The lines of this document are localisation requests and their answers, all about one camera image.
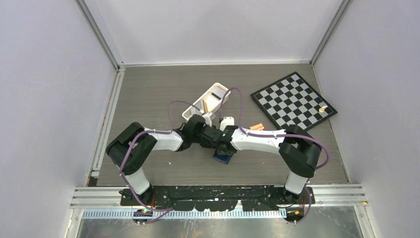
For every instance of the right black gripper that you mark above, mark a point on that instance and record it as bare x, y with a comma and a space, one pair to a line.
231, 152

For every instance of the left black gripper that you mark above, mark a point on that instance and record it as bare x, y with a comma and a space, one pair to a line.
208, 145

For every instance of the blue card holder wallet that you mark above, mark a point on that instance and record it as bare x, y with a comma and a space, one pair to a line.
221, 157

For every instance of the white plastic tray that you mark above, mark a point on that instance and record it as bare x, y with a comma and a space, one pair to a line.
210, 101

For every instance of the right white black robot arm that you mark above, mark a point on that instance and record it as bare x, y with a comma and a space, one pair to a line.
297, 148

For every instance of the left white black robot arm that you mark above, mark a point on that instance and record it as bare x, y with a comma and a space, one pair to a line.
132, 146

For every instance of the grey cards in tray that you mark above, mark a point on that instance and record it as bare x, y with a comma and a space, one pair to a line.
203, 106

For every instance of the red orange card pack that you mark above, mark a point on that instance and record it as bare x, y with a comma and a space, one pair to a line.
258, 126

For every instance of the silver card at tray end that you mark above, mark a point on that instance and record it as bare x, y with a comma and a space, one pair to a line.
218, 92

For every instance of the black white chessboard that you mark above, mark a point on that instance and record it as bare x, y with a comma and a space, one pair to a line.
291, 100

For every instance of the beige chess piece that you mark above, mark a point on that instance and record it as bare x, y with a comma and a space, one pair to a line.
322, 109

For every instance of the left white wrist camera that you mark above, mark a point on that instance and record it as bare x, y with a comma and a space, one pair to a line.
208, 117

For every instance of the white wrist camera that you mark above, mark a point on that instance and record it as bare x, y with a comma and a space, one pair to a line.
226, 121
208, 117

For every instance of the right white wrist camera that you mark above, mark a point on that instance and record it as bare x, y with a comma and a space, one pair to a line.
226, 121

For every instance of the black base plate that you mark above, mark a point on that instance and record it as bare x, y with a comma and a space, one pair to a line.
216, 198

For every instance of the aluminium frame rail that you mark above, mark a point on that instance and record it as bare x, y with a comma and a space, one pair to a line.
96, 197

